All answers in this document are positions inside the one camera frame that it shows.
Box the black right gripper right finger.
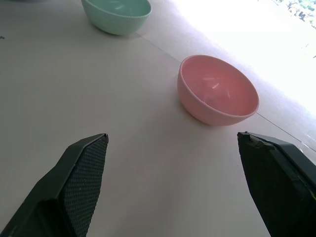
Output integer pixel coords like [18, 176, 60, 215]
[237, 131, 316, 237]

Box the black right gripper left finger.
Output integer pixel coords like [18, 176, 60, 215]
[0, 133, 109, 237]

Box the pink plastic bowl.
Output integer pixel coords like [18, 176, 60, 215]
[177, 54, 260, 127]

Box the green plastic bowl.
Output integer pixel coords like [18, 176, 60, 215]
[80, 0, 152, 36]

